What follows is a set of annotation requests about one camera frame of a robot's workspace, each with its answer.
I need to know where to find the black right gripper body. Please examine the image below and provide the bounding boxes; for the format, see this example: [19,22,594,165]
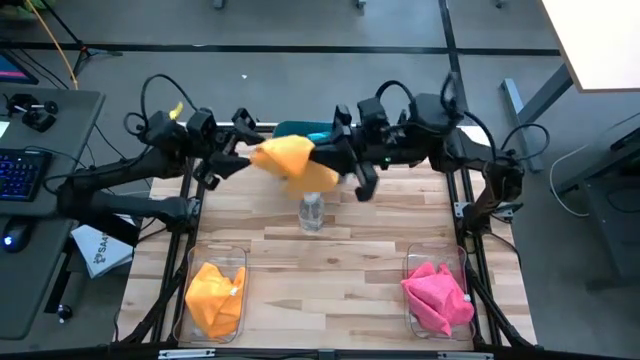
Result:
[333,102,417,174]

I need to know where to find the orange microfiber towel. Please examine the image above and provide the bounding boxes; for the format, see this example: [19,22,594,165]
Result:
[184,261,248,341]
[249,134,343,199]

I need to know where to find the computer monitor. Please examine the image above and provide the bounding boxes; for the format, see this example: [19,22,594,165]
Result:
[0,47,40,86]

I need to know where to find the silver metal bracket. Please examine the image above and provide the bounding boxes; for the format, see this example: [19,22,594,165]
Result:
[158,348,217,360]
[438,351,495,360]

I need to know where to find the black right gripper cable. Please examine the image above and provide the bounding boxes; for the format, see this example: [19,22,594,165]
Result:
[374,79,417,109]

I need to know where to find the black backlit keyboard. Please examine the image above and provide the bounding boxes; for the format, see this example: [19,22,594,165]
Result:
[0,148,54,203]

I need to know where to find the black right arm base cable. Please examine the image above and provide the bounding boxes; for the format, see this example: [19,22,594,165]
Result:
[500,122,552,162]

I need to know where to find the grey table leg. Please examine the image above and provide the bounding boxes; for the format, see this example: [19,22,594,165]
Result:
[499,63,575,174]

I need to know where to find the white table top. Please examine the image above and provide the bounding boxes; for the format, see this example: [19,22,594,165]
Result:
[540,0,640,94]

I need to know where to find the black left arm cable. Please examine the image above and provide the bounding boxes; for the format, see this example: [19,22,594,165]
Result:
[122,73,200,137]

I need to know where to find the black tripod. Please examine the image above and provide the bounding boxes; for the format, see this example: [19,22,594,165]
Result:
[43,0,124,77]

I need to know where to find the clear spray bottle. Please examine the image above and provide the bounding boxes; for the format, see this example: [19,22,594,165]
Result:
[297,191,326,234]

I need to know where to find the white floor cable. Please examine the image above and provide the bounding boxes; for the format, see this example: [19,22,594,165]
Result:
[548,143,592,219]

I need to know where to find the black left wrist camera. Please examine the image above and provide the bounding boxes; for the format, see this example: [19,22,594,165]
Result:
[186,108,217,147]

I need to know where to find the black metal table frame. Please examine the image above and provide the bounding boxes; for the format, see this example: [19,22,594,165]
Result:
[113,119,537,352]

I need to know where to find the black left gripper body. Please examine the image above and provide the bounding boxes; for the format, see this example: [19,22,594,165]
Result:
[192,119,242,192]

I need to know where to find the grey side desk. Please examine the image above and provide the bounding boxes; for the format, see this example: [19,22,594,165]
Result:
[0,87,107,342]

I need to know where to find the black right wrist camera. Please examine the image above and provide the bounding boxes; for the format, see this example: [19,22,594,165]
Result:
[356,96,390,132]

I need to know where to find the green object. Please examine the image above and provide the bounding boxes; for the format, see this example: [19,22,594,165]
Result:
[9,0,56,17]

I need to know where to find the black computer mouse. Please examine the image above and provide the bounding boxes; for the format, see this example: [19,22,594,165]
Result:
[1,218,33,255]

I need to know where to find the teal plastic basket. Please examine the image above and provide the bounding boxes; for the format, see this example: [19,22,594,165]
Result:
[272,119,337,141]

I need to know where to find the clear plastic bin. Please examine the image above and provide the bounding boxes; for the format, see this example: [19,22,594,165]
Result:
[401,242,477,342]
[172,242,249,347]

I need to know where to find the black clamp mount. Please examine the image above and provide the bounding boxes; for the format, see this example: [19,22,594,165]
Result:
[4,92,60,134]

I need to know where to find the yellow cable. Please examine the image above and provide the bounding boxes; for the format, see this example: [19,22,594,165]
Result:
[23,0,80,92]

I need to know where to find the white printed bag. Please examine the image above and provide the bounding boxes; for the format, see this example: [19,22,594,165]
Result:
[69,225,136,280]

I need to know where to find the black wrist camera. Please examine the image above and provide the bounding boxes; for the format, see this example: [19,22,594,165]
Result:
[356,96,390,132]
[186,108,217,147]

